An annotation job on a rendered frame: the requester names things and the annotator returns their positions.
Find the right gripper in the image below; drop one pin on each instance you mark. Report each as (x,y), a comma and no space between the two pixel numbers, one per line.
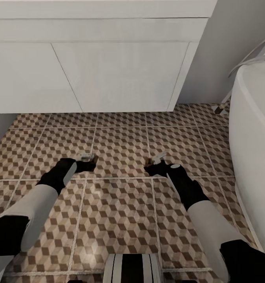
(155,169)

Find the bathtub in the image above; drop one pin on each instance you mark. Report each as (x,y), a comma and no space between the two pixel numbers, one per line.
(247,140)

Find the robot trunk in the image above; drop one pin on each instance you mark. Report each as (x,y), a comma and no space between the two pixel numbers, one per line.
(132,268)

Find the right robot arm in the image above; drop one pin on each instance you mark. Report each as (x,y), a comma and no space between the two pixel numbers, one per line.
(229,253)

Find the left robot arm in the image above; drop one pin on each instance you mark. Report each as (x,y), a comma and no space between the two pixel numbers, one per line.
(22,223)

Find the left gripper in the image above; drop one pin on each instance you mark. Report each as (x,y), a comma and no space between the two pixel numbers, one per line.
(86,166)

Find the mousetrap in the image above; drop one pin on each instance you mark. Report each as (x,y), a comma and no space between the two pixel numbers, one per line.
(94,160)
(148,162)

